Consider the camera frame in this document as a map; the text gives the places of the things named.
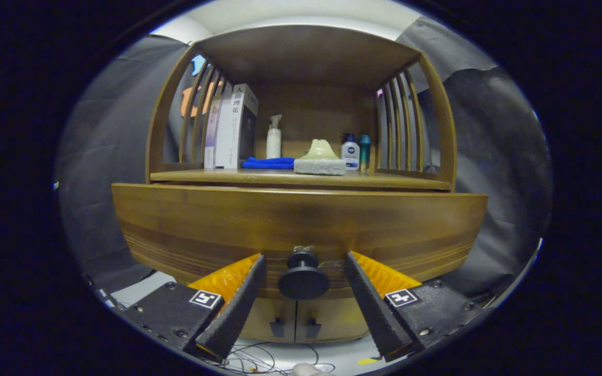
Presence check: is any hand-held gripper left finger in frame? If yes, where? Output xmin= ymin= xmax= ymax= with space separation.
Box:
xmin=115 ymin=253 xmax=268 ymax=365

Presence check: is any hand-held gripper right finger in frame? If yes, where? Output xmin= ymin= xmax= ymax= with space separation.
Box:
xmin=344 ymin=251 xmax=492 ymax=362

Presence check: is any wooden drawer with black knob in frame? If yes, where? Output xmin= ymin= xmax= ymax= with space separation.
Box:
xmin=111 ymin=183 xmax=489 ymax=302

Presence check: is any pale green sponge brush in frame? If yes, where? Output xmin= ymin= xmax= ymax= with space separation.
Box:
xmin=294 ymin=139 xmax=346 ymax=176

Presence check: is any wooden cabinet door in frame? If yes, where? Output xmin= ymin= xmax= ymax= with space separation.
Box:
xmin=239 ymin=297 xmax=297 ymax=344
xmin=296 ymin=297 xmax=372 ymax=343

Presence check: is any wooden countertop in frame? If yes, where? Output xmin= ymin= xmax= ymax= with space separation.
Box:
xmin=149 ymin=168 xmax=452 ymax=191

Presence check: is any wooden cabinet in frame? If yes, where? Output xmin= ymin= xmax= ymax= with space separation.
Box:
xmin=144 ymin=25 xmax=458 ymax=344

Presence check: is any blue folded cloth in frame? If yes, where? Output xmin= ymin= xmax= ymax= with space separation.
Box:
xmin=242 ymin=156 xmax=296 ymax=170

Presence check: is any white lotion bottle blue cap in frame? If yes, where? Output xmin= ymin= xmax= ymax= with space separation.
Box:
xmin=341 ymin=134 xmax=361 ymax=171

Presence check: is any teal slim bottle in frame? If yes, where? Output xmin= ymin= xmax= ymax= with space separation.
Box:
xmin=359 ymin=134 xmax=372 ymax=173

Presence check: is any white pump bottle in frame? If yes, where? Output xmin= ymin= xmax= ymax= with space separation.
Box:
xmin=266 ymin=114 xmax=283 ymax=159

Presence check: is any white book with portrait cover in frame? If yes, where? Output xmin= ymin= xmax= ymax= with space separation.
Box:
xmin=215 ymin=84 xmax=259 ymax=169

